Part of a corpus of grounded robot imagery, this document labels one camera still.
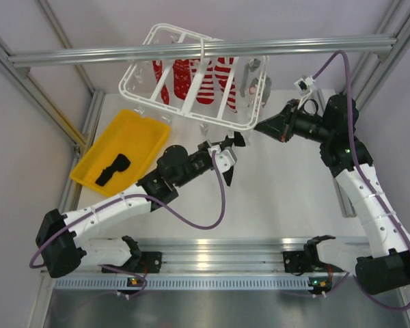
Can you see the grey slotted cable duct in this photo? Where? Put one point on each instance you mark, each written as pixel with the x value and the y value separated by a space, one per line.
pixel 194 283

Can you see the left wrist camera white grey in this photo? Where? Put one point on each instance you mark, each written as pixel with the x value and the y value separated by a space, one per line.
pixel 222 158

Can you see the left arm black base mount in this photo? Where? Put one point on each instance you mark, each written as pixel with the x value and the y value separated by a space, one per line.
pixel 149 262

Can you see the white plastic clip hanger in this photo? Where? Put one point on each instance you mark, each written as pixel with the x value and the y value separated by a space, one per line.
pixel 229 109

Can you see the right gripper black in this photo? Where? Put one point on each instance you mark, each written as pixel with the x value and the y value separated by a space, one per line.
pixel 281 126

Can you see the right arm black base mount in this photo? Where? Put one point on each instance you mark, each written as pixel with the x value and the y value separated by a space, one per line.
pixel 297 263

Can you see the aluminium top crossbar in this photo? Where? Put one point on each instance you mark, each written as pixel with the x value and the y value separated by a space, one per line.
pixel 149 52

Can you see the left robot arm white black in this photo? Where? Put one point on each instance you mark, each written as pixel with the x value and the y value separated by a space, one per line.
pixel 68 241

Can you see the grey sock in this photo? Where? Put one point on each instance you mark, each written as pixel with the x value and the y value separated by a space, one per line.
pixel 266 89
pixel 251 65

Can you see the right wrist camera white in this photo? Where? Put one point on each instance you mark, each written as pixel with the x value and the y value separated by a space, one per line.
pixel 305 85

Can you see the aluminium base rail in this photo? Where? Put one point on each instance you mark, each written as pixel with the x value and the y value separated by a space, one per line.
pixel 179 256

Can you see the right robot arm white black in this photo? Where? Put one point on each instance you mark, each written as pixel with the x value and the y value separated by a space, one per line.
pixel 386 265

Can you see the yellow plastic tray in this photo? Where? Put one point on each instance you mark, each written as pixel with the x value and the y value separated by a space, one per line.
pixel 140 139

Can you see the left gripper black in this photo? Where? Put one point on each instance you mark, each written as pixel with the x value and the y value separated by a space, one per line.
pixel 223 144

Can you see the black sock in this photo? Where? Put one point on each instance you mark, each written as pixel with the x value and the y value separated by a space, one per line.
pixel 238 140
pixel 120 164

